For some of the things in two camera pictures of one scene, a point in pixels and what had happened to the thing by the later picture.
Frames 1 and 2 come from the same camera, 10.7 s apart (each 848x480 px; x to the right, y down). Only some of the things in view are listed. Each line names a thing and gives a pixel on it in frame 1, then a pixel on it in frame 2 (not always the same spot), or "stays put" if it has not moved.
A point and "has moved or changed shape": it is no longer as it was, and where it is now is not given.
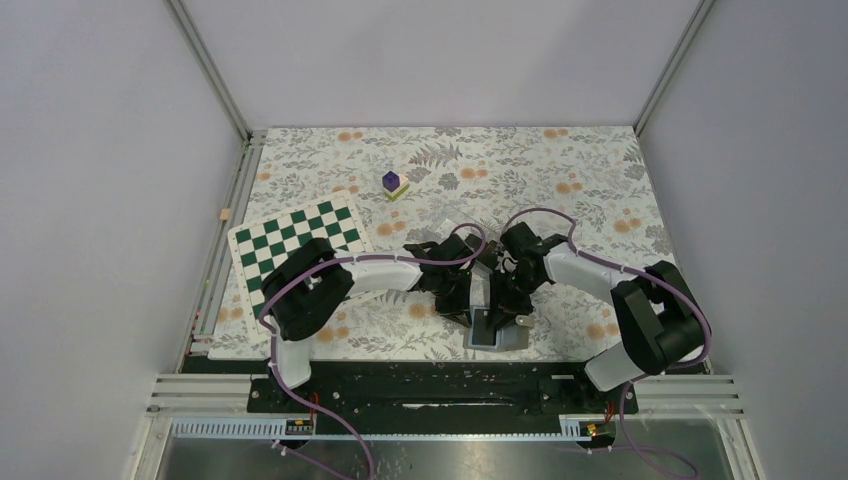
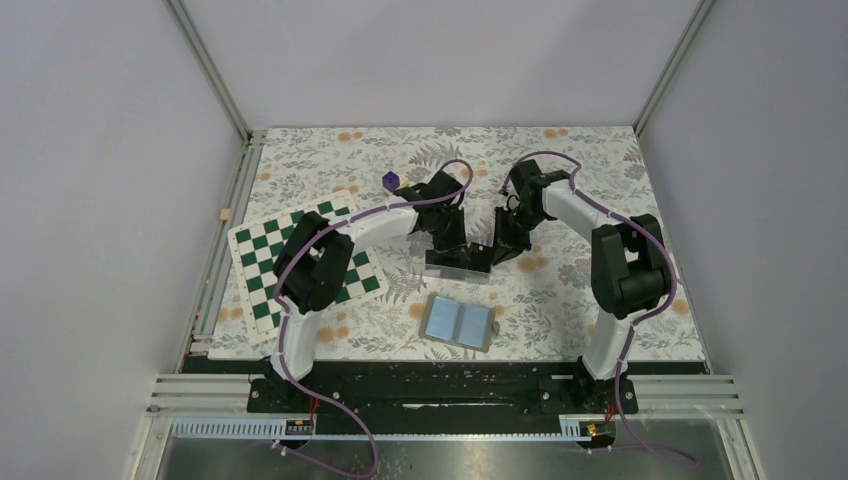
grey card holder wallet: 481,335 has moved or changed shape
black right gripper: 499,299 → 507,245
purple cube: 394,184 stays put
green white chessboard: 257,244 stays put
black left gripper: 458,309 → 459,237
